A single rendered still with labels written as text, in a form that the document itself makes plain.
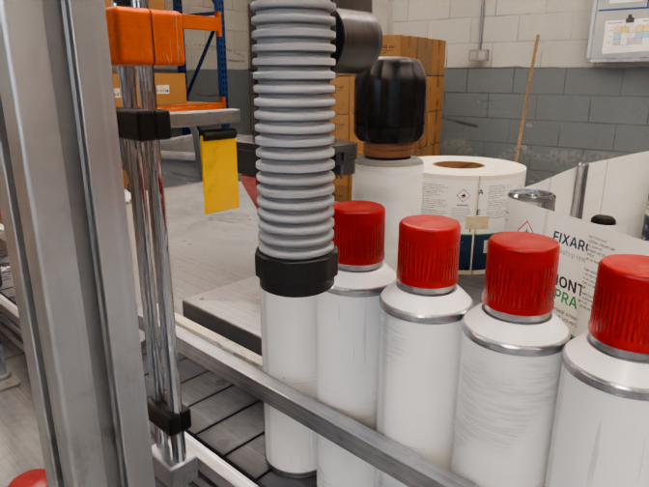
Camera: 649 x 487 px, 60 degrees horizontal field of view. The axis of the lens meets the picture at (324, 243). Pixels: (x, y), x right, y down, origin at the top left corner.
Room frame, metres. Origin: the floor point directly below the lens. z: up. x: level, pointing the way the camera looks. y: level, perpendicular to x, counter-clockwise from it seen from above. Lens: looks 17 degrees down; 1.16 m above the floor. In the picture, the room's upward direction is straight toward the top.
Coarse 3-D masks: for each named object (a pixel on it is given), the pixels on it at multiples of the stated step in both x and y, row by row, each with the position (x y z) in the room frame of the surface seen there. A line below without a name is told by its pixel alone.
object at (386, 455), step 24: (0, 240) 0.68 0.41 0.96; (192, 336) 0.40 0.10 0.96; (216, 360) 0.37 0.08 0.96; (240, 360) 0.36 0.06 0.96; (240, 384) 0.35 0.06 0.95; (264, 384) 0.33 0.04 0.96; (288, 408) 0.31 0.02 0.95; (312, 408) 0.30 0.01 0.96; (336, 432) 0.29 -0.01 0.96; (360, 432) 0.28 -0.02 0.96; (360, 456) 0.27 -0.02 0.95; (384, 456) 0.26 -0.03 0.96; (408, 456) 0.26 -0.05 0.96; (408, 480) 0.25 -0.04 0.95; (432, 480) 0.24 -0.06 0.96; (456, 480) 0.24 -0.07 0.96
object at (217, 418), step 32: (0, 256) 0.85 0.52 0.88; (0, 288) 0.72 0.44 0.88; (192, 384) 0.47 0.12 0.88; (224, 384) 0.47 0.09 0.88; (192, 416) 0.42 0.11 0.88; (224, 416) 0.42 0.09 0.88; (256, 416) 0.42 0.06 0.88; (224, 448) 0.37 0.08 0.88; (256, 448) 0.37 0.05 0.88; (256, 480) 0.34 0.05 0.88; (288, 480) 0.34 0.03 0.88
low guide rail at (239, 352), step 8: (0, 224) 0.92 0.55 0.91; (176, 320) 0.54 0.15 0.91; (184, 320) 0.54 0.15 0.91; (184, 328) 0.52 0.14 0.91; (192, 328) 0.52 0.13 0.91; (200, 328) 0.52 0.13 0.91; (200, 336) 0.50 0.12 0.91; (208, 336) 0.50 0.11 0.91; (216, 336) 0.50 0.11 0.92; (216, 344) 0.49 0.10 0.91; (224, 344) 0.48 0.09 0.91; (232, 344) 0.48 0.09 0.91; (232, 352) 0.47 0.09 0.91; (240, 352) 0.47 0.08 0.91; (248, 352) 0.47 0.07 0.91; (248, 360) 0.45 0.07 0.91; (256, 360) 0.45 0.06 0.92
